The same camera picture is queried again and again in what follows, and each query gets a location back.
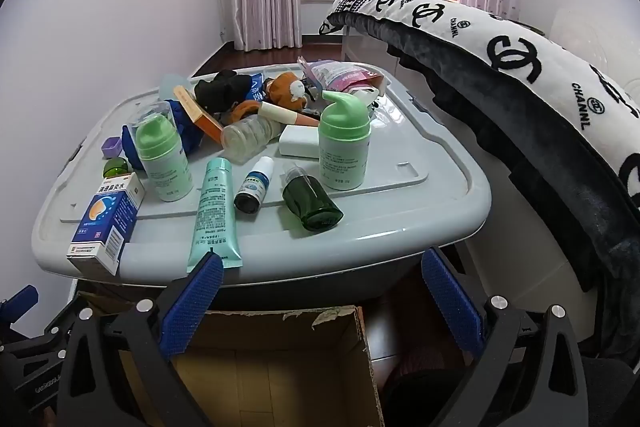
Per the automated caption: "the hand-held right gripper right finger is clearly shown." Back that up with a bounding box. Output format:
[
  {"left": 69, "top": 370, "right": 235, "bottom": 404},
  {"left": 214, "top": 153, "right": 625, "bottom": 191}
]
[{"left": 421, "top": 248, "right": 591, "bottom": 427}]

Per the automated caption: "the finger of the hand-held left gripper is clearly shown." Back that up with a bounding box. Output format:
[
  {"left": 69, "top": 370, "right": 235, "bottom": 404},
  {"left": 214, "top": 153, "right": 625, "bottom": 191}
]
[{"left": 0, "top": 286, "right": 40, "bottom": 333}]

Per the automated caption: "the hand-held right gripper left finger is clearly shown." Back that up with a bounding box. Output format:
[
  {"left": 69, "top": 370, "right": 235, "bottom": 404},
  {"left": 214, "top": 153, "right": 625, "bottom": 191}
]
[{"left": 56, "top": 251, "right": 224, "bottom": 427}]

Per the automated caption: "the brown cardboard box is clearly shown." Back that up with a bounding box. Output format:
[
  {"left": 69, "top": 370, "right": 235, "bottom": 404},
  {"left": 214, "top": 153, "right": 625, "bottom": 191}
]
[{"left": 75, "top": 292, "right": 383, "bottom": 427}]

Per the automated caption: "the white charger plug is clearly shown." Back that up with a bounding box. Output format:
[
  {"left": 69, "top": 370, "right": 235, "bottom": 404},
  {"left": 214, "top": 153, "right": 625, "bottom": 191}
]
[{"left": 278, "top": 124, "right": 322, "bottom": 159}]

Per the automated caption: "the teal squeeze tube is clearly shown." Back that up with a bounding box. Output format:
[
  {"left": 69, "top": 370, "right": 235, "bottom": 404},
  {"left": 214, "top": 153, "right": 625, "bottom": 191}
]
[{"left": 187, "top": 158, "right": 243, "bottom": 272}]

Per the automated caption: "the blue and white medicine box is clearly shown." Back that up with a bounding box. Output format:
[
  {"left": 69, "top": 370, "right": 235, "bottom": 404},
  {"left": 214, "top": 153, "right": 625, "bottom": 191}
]
[{"left": 66, "top": 172, "right": 147, "bottom": 275}]

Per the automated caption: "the small white-capped dropper bottle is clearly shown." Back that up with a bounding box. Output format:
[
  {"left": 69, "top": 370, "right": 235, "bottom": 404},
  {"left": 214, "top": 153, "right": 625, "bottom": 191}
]
[{"left": 234, "top": 157, "right": 276, "bottom": 214}]

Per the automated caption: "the small green pump bottle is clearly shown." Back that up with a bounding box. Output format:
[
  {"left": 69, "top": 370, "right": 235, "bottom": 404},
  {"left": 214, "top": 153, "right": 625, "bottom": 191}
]
[{"left": 135, "top": 114, "right": 195, "bottom": 202}]

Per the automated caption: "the dark green bottle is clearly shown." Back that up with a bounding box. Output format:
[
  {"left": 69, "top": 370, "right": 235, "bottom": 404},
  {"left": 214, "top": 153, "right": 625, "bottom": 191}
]
[{"left": 281, "top": 162, "right": 345, "bottom": 233}]

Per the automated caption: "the green translucent cap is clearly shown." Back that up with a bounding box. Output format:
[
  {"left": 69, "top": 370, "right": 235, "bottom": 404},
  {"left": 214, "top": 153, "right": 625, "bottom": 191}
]
[{"left": 102, "top": 158, "right": 132, "bottom": 180}]

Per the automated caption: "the grey plastic storage bin lid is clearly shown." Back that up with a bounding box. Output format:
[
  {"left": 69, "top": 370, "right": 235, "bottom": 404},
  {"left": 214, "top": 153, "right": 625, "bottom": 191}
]
[{"left": 31, "top": 63, "right": 493, "bottom": 308}]

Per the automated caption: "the clear ribbed plastic bottle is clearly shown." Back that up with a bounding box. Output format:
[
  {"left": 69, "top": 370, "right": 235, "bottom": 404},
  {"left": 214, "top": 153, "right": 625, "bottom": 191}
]
[{"left": 221, "top": 114, "right": 288, "bottom": 164}]

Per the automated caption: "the large green pump bottle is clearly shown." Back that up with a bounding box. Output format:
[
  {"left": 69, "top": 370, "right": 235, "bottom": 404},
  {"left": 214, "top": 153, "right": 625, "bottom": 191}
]
[{"left": 318, "top": 90, "right": 372, "bottom": 192}]

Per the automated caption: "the orange slim box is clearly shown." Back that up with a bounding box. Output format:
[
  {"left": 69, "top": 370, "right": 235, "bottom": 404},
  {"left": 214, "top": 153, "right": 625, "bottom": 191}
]
[{"left": 172, "top": 86, "right": 226, "bottom": 145}]

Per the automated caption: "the clear plastic cup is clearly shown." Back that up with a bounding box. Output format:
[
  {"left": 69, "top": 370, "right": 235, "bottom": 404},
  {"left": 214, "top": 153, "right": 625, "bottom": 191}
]
[{"left": 127, "top": 99, "right": 173, "bottom": 132}]

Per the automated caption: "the black and white printed blanket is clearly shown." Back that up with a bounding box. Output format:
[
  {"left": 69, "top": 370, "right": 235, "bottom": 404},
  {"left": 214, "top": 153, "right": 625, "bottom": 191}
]
[{"left": 320, "top": 0, "right": 640, "bottom": 358}]

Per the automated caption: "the cream and pink lip balm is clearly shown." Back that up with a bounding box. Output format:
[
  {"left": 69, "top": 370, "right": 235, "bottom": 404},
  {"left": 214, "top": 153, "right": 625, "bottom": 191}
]
[{"left": 257, "top": 101, "right": 321, "bottom": 128}]

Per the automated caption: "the black and orange plush sock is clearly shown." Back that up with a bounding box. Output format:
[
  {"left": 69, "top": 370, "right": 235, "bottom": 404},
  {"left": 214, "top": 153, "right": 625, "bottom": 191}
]
[{"left": 194, "top": 69, "right": 266, "bottom": 125}]

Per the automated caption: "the blue packet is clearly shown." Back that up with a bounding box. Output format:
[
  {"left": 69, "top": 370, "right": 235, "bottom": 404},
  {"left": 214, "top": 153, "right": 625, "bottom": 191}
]
[{"left": 245, "top": 72, "right": 273, "bottom": 102}]

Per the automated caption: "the orange plush toy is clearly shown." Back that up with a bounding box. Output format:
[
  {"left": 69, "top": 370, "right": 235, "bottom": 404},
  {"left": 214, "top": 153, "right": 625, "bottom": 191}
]
[{"left": 264, "top": 72, "right": 313, "bottom": 112}]

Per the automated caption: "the pink pouch packet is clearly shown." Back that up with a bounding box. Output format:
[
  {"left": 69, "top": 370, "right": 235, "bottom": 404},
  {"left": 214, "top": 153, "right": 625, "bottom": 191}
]
[{"left": 297, "top": 59, "right": 388, "bottom": 100}]

